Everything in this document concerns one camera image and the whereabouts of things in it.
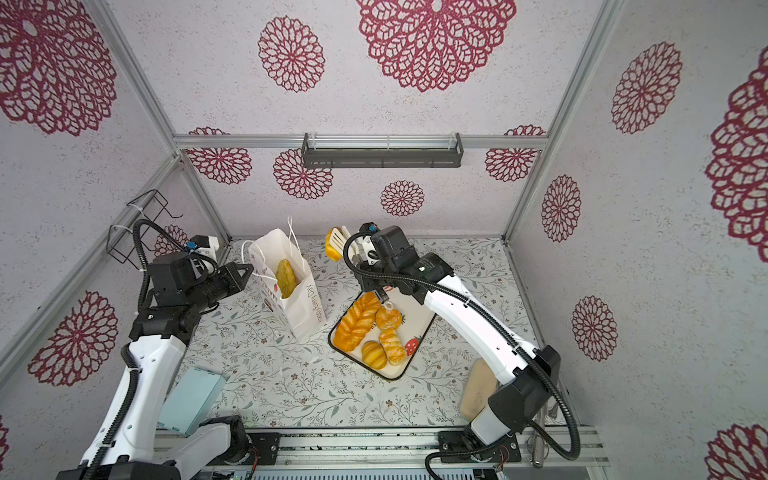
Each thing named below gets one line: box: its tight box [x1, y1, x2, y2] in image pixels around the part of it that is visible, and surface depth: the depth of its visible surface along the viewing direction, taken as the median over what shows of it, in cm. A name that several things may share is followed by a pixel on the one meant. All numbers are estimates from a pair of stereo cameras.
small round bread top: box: [326, 228, 343, 262], surface depth 78 cm
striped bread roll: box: [276, 259, 297, 299], surface depth 96 cm
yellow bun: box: [361, 340, 388, 370], surface depth 87 cm
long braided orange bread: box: [334, 292, 382, 352], surface depth 95 cm
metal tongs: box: [325, 226, 352, 262], surface depth 77 cm
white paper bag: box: [241, 228, 327, 343], surface depth 83 cm
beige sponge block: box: [461, 358, 498, 420], surface depth 81 cm
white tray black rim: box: [328, 287, 437, 380], surface depth 94 cm
